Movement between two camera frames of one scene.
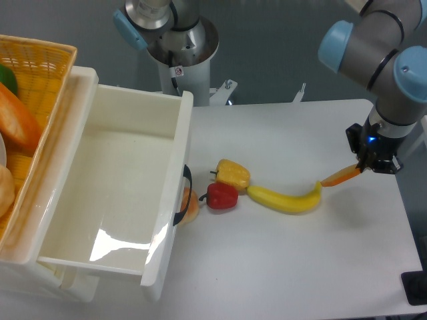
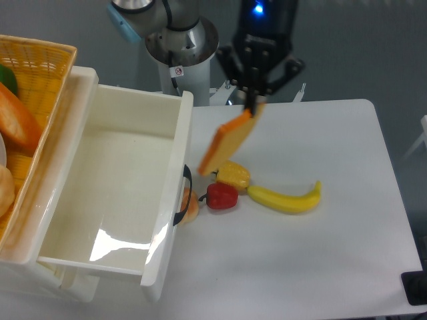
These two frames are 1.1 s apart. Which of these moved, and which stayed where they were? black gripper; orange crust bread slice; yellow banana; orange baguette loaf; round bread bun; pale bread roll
Moved: black gripper; orange crust bread slice
Stayed: round bread bun; pale bread roll; orange baguette loaf; yellow banana
